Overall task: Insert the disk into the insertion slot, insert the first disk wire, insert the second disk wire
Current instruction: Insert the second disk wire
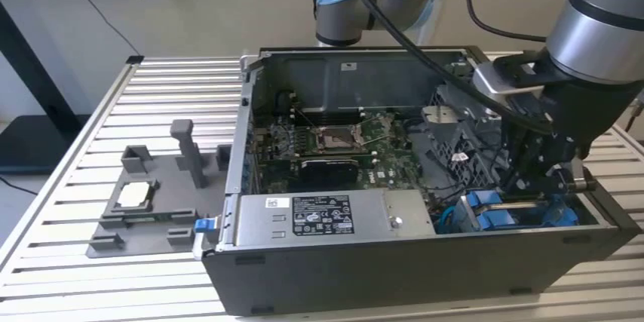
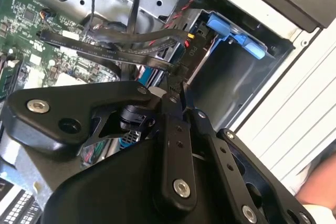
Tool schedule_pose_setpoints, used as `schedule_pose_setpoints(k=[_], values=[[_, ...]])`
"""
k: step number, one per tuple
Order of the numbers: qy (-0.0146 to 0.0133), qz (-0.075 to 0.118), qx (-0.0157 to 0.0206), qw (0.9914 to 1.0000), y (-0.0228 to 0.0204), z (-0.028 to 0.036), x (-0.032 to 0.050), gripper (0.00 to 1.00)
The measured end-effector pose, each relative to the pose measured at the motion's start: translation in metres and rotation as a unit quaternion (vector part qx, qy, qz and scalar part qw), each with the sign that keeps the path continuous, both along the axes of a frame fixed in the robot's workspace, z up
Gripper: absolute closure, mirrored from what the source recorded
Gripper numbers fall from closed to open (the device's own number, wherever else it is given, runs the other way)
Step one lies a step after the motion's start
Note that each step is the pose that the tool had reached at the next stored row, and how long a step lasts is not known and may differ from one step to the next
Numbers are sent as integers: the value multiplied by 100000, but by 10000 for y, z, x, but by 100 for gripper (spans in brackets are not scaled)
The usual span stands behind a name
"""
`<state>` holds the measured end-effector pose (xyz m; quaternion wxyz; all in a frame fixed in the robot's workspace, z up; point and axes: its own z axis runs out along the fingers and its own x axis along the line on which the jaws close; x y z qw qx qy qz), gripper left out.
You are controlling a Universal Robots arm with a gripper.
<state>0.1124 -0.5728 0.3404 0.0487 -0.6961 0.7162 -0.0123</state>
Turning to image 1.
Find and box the black wire with white label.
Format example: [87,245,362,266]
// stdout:
[449,152,498,191]

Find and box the blue SATA wire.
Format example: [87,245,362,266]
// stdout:
[434,204,462,231]

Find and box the metal socket cover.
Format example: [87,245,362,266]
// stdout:
[358,114,398,145]

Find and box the gray parts rack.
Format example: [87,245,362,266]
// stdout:
[85,119,231,259]

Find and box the silver CPU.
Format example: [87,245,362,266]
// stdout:
[113,181,157,208]

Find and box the black monitor stand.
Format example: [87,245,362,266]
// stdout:
[0,0,94,176]

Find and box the black graphics card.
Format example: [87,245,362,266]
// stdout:
[298,158,361,193]

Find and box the gray metal disk bay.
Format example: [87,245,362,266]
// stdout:
[459,186,602,232]

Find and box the black open PC case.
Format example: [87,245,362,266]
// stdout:
[199,45,642,317]

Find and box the thin metal locking lever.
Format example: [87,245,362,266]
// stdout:
[294,107,322,131]

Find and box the black RAM slot row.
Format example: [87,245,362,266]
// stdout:
[289,106,366,127]
[294,149,379,161]

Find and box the green Dell motherboard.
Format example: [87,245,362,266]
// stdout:
[247,110,433,197]

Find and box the CPU socket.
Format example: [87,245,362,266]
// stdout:
[313,125,366,152]

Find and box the silver metal bracket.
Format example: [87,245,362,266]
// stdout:
[419,105,459,126]

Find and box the perforated gray metal tray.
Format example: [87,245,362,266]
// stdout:
[409,84,509,191]

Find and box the silver camera mount bracket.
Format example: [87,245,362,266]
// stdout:
[469,60,547,106]

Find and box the silver power supply unit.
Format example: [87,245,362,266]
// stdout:
[233,189,437,251]

